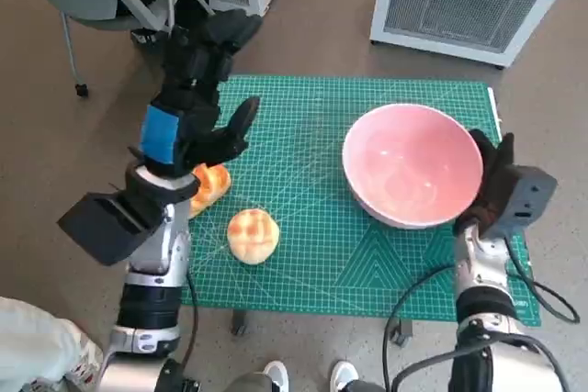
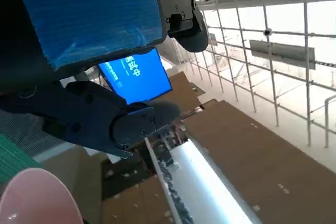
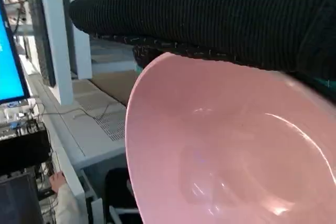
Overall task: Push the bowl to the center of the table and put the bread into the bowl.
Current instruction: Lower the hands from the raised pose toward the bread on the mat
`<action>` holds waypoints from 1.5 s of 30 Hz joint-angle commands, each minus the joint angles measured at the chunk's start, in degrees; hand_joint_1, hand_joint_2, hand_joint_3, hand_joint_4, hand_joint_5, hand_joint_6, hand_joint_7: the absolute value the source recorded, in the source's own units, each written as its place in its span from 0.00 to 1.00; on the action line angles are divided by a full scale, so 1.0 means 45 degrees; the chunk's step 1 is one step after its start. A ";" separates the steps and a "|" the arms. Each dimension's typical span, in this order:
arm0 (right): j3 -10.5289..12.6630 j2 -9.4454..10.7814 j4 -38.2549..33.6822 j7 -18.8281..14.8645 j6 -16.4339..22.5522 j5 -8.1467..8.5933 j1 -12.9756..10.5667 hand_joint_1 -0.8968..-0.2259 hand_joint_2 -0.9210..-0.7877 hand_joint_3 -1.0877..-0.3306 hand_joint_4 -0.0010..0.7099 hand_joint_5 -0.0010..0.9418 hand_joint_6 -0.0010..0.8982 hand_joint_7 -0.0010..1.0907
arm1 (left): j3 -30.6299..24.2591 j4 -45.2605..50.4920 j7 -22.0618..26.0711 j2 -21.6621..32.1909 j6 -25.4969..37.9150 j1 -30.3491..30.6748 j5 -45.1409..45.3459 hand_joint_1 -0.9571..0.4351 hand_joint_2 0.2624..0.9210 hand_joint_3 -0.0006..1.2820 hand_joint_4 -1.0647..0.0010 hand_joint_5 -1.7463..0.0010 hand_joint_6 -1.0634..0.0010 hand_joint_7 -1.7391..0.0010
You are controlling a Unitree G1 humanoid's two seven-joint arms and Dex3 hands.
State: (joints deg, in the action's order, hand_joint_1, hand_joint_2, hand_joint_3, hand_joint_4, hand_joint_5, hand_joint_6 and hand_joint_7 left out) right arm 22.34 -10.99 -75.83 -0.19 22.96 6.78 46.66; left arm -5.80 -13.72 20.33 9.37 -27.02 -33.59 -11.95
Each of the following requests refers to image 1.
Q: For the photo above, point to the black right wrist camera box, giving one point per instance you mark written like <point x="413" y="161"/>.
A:
<point x="528" y="194"/>

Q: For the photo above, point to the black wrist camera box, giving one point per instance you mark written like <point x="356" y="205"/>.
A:
<point x="528" y="194"/>
<point x="101" y="227"/>

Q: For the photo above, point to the round pale bread bun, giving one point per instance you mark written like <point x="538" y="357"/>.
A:
<point x="252" y="236"/>

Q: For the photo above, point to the black knitted glove right hand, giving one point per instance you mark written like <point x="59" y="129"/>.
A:
<point x="498" y="167"/>

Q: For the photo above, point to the pink bowl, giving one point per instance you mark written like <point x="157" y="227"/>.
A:
<point x="413" y="162"/>

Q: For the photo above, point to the person beside robot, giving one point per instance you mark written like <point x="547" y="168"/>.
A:
<point x="37" y="346"/>

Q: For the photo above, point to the table leg with caster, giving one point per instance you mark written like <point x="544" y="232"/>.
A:
<point x="239" y="323"/>
<point x="400" y="331"/>

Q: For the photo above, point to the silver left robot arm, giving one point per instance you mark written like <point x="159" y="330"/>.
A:
<point x="151" y="300"/>

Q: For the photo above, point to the bare black left hand, blue tape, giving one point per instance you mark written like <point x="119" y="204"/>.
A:
<point x="193" y="103"/>

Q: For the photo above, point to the green cutting mat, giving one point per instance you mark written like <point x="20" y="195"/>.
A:
<point x="298" y="135"/>

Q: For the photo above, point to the orange toasted bread loaf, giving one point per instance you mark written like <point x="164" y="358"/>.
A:
<point x="213" y="185"/>

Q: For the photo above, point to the white shoe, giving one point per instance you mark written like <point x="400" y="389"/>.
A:
<point x="344" y="376"/>
<point x="276" y="376"/>

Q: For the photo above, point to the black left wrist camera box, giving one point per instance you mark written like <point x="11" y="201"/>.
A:
<point x="101" y="227"/>

